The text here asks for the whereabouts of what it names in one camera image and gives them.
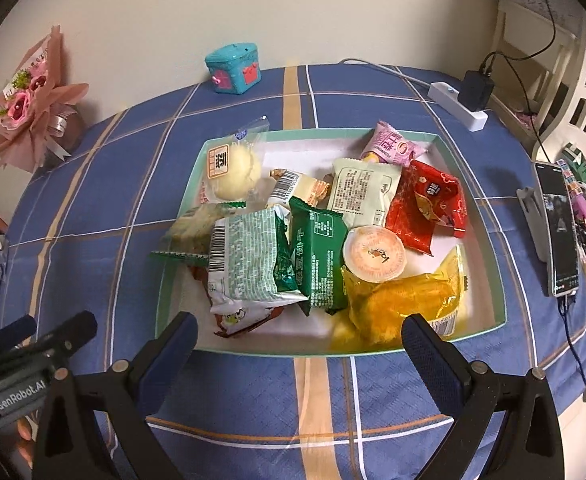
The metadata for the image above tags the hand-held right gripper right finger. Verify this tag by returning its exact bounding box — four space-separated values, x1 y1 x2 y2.
401 313 576 480

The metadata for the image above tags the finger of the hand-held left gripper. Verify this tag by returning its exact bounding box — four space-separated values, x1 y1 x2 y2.
0 314 38 361
20 310 98 363

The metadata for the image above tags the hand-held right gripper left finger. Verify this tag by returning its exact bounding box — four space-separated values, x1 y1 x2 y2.
32 311 199 480

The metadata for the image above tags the yellow snack packet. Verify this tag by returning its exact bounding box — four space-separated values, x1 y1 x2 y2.
330 244 469 353

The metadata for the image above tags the red-brown packet with cow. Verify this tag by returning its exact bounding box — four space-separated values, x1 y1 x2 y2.
193 265 286 338

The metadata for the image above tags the white box with teal rim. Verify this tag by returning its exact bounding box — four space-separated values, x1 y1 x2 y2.
155 127 508 358

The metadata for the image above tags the orange jelly cup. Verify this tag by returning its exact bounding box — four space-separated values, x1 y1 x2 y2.
342 225 406 281

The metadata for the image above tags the light green snack packet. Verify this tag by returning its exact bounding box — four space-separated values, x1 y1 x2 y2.
208 206 309 315

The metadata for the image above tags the round cake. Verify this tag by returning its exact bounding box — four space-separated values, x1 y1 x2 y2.
149 201 246 267

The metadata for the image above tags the dark green snack packet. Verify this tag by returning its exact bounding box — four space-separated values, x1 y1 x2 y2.
288 196 350 317

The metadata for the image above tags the red snack packet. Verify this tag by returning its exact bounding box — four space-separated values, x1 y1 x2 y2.
385 159 468 257

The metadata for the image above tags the cream snack packet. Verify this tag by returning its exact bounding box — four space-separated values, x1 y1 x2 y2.
327 157 403 228

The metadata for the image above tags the pale steamed cake clear wrapper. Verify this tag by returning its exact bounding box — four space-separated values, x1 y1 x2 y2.
198 116 270 205

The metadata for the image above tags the bread packet with orange print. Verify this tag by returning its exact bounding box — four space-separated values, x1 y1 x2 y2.
268 167 331 208

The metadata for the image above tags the pink roll cake packet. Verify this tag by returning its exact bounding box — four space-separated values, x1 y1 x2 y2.
360 120 431 167

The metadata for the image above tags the person's left hand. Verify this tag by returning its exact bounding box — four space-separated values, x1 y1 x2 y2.
15 410 41 471

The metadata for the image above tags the blue plaid tablecloth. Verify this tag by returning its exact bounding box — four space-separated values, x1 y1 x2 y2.
0 64 586 480

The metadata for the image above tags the smartphone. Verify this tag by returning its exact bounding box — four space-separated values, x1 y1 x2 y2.
532 160 581 298

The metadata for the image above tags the pink paper flower bouquet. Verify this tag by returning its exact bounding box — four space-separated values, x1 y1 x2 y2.
0 24 90 173

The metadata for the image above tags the green white small box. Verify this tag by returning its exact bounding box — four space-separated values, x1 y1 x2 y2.
563 144 586 181

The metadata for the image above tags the white power strip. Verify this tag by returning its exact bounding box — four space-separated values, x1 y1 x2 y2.
428 81 489 132

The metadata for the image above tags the black charger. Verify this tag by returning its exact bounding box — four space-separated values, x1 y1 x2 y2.
460 52 496 112

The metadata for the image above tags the white lattice plastic chair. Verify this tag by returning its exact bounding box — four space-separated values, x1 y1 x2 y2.
530 22 586 161

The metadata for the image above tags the teal toy house box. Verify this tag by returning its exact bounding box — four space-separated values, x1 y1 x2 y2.
204 42 263 96

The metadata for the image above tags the cream wooden chair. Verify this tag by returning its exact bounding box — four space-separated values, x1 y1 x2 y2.
490 0 579 111

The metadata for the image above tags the dark phone charging cable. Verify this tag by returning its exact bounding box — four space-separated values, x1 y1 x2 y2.
558 295 586 391

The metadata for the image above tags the white power cable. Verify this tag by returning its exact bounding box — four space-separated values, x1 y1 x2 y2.
340 58 431 86

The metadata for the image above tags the black charger cable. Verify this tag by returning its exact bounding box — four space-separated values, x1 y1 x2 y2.
493 0 558 76

